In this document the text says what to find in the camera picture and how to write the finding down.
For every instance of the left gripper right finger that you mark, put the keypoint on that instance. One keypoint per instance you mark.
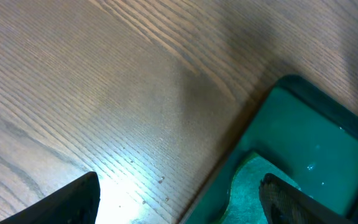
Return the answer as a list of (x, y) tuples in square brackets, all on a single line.
[(284, 204)]

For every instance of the black rectangular tray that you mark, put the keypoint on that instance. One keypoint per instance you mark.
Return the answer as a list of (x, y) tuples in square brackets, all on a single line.
[(301, 128)]

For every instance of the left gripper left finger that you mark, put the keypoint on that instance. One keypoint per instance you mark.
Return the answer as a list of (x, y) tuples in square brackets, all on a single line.
[(75, 203)]

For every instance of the green scrubbing sponge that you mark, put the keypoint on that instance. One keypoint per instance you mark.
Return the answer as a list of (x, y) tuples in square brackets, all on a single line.
[(244, 205)]

